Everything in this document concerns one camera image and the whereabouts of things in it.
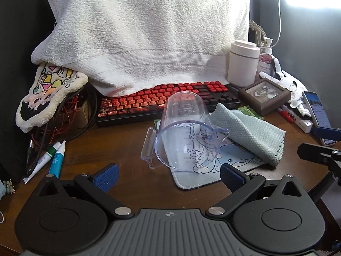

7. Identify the white tube green cap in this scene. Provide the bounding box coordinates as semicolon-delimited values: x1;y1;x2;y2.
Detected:
23;141;62;184

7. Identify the white and red book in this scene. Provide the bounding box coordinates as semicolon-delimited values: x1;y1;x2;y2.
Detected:
277;104;313;133

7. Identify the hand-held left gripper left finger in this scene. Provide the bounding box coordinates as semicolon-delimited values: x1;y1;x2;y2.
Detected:
36;163;134;219

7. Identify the wooden shadow box frame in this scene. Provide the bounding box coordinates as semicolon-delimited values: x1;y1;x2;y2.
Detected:
238;79;291;116

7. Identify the bundle of red wires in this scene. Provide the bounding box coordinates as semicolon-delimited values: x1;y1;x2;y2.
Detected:
52;91;88;139

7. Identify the white pump bottle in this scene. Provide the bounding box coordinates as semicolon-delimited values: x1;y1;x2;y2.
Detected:
257;38;277;80

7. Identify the white terry towel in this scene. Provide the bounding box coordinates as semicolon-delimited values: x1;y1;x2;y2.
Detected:
30;0;251;96

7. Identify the white plush dog toy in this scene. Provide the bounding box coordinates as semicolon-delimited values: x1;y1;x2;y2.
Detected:
260;59;312;118

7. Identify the red marker pen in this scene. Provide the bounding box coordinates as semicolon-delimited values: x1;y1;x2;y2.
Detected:
276;107;296;122

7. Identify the clear plastic measuring cup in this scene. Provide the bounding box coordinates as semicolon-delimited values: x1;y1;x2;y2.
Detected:
140;91;230;175

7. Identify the white cable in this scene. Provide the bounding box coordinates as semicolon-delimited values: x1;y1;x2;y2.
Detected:
272;0;284;46

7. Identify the blue tube white cap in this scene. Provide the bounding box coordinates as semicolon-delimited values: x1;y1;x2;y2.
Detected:
48;140;66;179

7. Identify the smartphone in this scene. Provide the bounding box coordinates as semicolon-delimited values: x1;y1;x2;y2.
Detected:
302;91;337;146

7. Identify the small green figurine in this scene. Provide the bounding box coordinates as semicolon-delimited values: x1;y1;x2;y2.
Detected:
0;179;15;200

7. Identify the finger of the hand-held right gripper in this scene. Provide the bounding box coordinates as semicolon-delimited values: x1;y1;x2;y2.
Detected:
297;142;341;203
314;127;341;140

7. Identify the white cylindrical humidifier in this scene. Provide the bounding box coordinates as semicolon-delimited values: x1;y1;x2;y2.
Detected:
227;40;260;88

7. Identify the black computer case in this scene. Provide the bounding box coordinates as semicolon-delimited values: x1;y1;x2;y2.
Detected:
0;0;58;184

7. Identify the green packet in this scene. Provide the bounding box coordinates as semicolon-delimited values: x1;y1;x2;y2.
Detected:
237;106;264;119

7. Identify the red and black keyboard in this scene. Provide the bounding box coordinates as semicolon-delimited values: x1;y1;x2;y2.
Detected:
95;81;243;128

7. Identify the cream cartoon plush cushion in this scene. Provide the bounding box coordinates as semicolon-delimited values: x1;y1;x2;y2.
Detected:
15;64;90;134

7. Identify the brown cardboard box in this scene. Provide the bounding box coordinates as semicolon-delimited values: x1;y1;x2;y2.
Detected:
57;100;92;128

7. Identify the cartoon printed mouse pad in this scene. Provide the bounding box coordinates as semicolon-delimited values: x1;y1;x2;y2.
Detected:
156;120;269;190

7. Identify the light blue cleaning cloth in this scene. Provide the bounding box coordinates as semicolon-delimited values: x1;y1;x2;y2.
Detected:
210;103;287;167

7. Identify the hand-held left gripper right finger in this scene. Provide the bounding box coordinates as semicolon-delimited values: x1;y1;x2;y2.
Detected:
206;163;309;218

